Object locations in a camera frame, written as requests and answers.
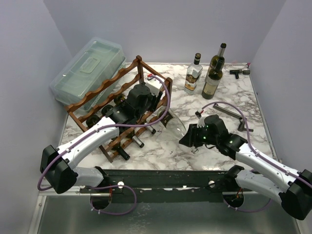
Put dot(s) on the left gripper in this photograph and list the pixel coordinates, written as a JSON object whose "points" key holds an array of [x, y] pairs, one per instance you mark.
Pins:
{"points": [[155, 100]]}

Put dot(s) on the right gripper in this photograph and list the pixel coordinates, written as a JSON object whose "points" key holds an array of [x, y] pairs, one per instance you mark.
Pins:
{"points": [[191, 135]]}

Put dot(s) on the clear glass wine bottle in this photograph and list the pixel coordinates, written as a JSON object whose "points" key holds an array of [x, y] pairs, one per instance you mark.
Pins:
{"points": [[174, 126]]}

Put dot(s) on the dark wine bottle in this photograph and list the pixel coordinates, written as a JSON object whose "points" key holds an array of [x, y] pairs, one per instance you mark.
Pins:
{"points": [[119, 99], [131, 135]]}

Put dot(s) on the clear square whisky bottle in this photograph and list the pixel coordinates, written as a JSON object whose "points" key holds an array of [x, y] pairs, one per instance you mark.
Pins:
{"points": [[193, 74]]}

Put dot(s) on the dark bottle white label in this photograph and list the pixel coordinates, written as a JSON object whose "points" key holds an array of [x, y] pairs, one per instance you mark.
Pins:
{"points": [[213, 79]]}

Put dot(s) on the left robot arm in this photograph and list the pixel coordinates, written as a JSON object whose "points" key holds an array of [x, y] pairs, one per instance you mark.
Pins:
{"points": [[59, 166]]}

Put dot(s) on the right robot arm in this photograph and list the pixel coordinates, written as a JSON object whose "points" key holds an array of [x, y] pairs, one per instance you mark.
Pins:
{"points": [[289, 187]]}

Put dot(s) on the brown wooden wine rack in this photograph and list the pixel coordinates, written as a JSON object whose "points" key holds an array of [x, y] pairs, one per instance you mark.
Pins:
{"points": [[117, 109]]}

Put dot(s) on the green bottle in rack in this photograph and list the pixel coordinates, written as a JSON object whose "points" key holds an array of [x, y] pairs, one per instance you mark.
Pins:
{"points": [[94, 119]]}

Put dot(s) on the tall green wine bottle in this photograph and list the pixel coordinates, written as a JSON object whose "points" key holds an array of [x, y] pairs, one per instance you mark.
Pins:
{"points": [[216, 57]]}

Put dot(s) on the grey metal L bar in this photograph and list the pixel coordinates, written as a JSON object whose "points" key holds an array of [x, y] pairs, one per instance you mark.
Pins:
{"points": [[242, 125]]}

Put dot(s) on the clear plastic storage box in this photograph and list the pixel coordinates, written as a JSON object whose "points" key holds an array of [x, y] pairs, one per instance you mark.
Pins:
{"points": [[96, 62]]}

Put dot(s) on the small black T fitting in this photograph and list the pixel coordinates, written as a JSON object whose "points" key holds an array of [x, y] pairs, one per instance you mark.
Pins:
{"points": [[237, 72]]}

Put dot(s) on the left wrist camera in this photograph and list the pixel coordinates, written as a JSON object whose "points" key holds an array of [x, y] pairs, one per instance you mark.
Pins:
{"points": [[153, 83]]}

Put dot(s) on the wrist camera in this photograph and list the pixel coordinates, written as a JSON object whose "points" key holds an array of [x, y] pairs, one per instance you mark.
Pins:
{"points": [[201, 119], [153, 83]]}

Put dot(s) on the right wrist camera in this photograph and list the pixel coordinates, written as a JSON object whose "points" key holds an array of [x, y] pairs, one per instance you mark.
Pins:
{"points": [[201, 119]]}

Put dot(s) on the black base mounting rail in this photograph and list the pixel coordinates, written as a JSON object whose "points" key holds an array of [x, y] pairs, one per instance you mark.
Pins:
{"points": [[148, 186]]}

